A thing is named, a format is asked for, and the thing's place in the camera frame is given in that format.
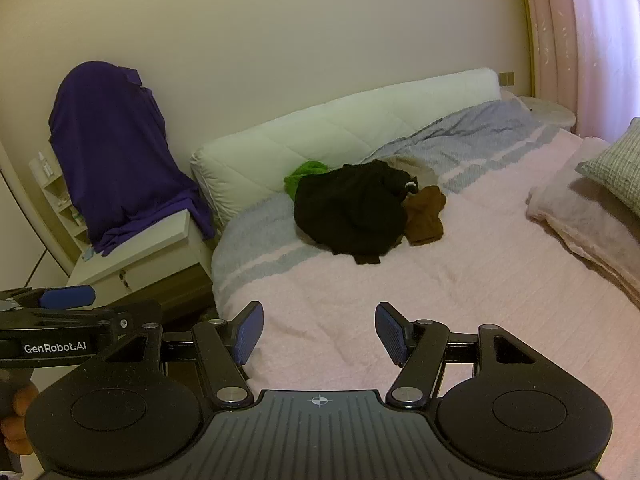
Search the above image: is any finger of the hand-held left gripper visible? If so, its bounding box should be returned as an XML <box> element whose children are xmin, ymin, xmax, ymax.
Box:
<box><xmin>0</xmin><ymin>301</ymin><xmax>163</xmax><ymax>331</ymax></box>
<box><xmin>0</xmin><ymin>285</ymin><xmax>97</xmax><ymax>311</ymax></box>

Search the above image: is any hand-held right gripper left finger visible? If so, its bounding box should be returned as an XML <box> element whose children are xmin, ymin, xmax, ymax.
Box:
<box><xmin>102</xmin><ymin>301</ymin><xmax>264</xmax><ymax>407</ymax></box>

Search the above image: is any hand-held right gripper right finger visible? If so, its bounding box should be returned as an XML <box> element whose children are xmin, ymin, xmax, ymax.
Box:
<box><xmin>375</xmin><ymin>302</ymin><xmax>538</xmax><ymax>409</ymax></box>

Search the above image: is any black sweater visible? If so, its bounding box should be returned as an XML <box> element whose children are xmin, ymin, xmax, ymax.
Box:
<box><xmin>294</xmin><ymin>159</ymin><xmax>416</xmax><ymax>267</ymax></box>

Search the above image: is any person's left hand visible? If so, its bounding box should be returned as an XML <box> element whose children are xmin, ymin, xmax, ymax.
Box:
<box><xmin>0</xmin><ymin>382</ymin><xmax>39</xmax><ymax>456</ymax></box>

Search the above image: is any white nightstand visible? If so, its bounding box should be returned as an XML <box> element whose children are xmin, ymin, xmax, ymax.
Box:
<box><xmin>66</xmin><ymin>209</ymin><xmax>216</xmax><ymax>326</ymax></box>

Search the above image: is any brown garment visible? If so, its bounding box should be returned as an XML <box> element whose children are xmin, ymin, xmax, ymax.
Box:
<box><xmin>402</xmin><ymin>185</ymin><xmax>447</xmax><ymax>247</ymax></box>

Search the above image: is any purple cloth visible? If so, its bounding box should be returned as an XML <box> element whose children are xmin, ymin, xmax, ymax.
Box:
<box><xmin>48</xmin><ymin>61</ymin><xmax>217</xmax><ymax>257</ymax></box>

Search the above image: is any green garment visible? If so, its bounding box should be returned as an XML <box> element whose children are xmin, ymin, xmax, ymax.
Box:
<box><xmin>284</xmin><ymin>160</ymin><xmax>328</xmax><ymax>200</ymax></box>

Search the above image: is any white quilted bolster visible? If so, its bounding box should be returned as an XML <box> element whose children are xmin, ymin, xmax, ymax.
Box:
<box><xmin>190</xmin><ymin>67</ymin><xmax>502</xmax><ymax>226</ymax></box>

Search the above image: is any folded pink blanket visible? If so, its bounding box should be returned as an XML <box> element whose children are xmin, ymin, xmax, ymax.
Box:
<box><xmin>525</xmin><ymin>137</ymin><xmax>640</xmax><ymax>301</ymax></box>

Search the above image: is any round white side table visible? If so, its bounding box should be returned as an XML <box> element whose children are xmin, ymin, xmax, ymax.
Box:
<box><xmin>515</xmin><ymin>96</ymin><xmax>577</xmax><ymax>133</ymax></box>

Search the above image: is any green checked pillow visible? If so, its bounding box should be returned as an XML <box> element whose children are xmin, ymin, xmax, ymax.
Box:
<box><xmin>575</xmin><ymin>117</ymin><xmax>640</xmax><ymax>218</ymax></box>

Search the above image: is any pale pink embroidered curtain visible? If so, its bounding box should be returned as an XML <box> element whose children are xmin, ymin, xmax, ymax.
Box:
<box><xmin>517</xmin><ymin>0</ymin><xmax>583</xmax><ymax>121</ymax></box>

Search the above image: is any white wall shelf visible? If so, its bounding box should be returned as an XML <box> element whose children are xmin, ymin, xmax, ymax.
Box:
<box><xmin>29</xmin><ymin>152</ymin><xmax>93</xmax><ymax>251</ymax></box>

